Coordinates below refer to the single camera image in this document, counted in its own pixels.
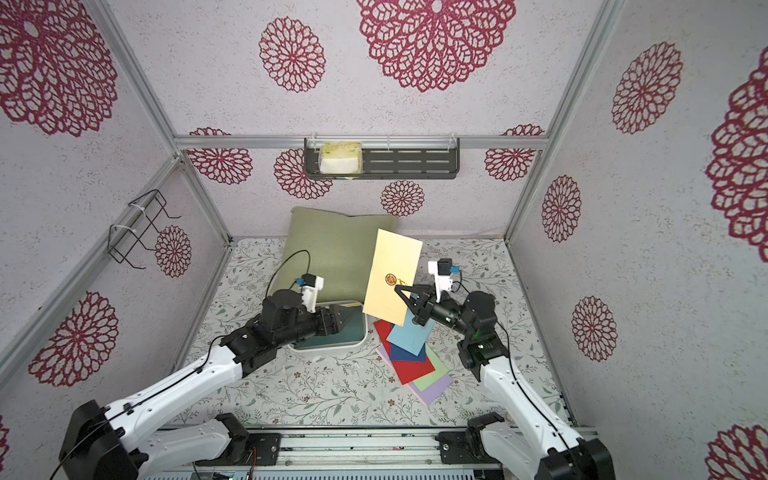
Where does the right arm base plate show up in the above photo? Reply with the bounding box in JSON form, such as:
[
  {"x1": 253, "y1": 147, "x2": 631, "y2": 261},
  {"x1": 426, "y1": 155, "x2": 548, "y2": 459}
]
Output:
[{"x1": 435, "y1": 430, "x2": 479, "y2": 465}]

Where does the yellow white sponge block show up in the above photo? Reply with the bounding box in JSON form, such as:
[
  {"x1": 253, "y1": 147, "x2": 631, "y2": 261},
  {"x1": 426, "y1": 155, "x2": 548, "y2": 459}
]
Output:
[{"x1": 319, "y1": 142, "x2": 363, "y2": 175}]

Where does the light blue envelope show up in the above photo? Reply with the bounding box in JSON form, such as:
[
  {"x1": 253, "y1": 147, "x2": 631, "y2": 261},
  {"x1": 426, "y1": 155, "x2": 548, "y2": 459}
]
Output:
[{"x1": 387, "y1": 310, "x2": 436, "y2": 355}]

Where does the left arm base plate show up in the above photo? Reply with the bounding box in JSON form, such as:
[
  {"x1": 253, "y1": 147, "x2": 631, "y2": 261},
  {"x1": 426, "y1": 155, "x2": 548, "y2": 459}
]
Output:
[{"x1": 241, "y1": 431, "x2": 282, "y2": 467}]

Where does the white plastic storage box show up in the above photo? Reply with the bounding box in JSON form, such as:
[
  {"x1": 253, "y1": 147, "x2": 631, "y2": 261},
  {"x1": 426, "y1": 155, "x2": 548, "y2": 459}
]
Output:
[{"x1": 287, "y1": 301, "x2": 369, "y2": 356}]

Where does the pale yellow envelope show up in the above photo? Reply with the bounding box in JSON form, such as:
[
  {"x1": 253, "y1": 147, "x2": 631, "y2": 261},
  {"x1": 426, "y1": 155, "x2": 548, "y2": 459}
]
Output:
[{"x1": 363, "y1": 229, "x2": 423, "y2": 326}]

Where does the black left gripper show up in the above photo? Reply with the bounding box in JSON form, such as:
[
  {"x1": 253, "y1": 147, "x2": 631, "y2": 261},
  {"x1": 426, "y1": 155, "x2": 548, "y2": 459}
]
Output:
[{"x1": 278, "y1": 302, "x2": 358, "y2": 347}]

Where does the dark blue envelope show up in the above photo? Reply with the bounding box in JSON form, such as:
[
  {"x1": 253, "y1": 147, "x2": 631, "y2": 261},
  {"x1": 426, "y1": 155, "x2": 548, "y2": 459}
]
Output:
[{"x1": 389, "y1": 343, "x2": 427, "y2": 363}]

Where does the black wall shelf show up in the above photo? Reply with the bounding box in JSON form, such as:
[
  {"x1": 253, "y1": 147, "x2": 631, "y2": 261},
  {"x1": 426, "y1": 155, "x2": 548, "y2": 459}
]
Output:
[{"x1": 303, "y1": 136, "x2": 461, "y2": 180}]

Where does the green square pillow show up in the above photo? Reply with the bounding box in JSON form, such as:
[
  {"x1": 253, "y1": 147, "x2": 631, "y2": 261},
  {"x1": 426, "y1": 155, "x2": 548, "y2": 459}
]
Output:
[{"x1": 268, "y1": 207, "x2": 398, "y2": 302}]

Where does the aluminium front rail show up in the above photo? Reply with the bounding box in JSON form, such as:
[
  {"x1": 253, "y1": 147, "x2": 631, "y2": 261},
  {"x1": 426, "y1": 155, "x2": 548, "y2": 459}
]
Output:
[{"x1": 106, "y1": 427, "x2": 612, "y2": 472}]

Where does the red envelope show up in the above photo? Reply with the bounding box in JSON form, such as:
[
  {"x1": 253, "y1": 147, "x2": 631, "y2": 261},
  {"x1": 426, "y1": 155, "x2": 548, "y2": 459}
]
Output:
[{"x1": 374, "y1": 320, "x2": 435, "y2": 385}]

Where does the black wire wall rack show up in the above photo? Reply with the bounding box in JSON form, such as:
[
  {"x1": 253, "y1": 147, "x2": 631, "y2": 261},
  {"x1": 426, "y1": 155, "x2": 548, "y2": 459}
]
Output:
[{"x1": 106, "y1": 188, "x2": 181, "y2": 270}]

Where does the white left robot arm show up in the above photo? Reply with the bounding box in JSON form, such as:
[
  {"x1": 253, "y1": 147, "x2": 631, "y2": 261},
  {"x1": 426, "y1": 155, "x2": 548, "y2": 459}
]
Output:
[{"x1": 56, "y1": 289, "x2": 348, "y2": 479}]

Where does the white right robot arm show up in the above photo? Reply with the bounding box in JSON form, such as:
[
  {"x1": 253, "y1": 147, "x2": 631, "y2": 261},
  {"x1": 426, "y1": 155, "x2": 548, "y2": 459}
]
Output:
[{"x1": 394, "y1": 285, "x2": 616, "y2": 479}]

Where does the dark green envelope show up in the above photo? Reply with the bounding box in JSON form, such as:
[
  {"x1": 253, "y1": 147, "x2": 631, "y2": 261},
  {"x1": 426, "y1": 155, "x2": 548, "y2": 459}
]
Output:
[{"x1": 292, "y1": 314, "x2": 367, "y2": 351}]

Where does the lilac envelope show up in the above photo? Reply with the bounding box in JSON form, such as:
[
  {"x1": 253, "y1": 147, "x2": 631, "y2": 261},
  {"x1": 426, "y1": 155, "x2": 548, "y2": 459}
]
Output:
[{"x1": 408, "y1": 374, "x2": 453, "y2": 406}]

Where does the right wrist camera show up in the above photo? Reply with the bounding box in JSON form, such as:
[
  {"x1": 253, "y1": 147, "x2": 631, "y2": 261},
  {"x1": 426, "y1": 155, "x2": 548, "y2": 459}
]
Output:
[{"x1": 427, "y1": 258, "x2": 461, "y2": 303}]

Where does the light green envelope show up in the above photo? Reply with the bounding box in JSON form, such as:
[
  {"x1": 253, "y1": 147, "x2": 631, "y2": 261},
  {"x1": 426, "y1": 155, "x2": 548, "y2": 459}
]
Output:
[{"x1": 412, "y1": 345, "x2": 448, "y2": 391}]

